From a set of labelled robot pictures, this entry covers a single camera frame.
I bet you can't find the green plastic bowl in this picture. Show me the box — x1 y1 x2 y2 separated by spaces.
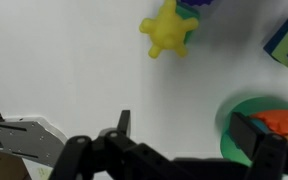
220 97 288 166

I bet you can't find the purple spiky ball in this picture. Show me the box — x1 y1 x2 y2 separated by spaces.
177 0 214 6

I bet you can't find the green foam cube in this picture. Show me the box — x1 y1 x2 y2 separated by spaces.
175 3 201 46

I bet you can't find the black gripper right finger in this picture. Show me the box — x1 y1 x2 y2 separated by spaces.
229 112 288 180

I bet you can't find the orange toy in bowl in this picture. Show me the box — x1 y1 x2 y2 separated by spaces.
251 109 288 135

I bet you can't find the yellow spiky toy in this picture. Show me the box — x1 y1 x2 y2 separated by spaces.
139 0 199 58

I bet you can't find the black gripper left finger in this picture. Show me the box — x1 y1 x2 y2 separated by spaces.
49 110 178 180

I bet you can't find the grey metal mounting plate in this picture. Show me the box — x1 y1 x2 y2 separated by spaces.
0 117 67 167

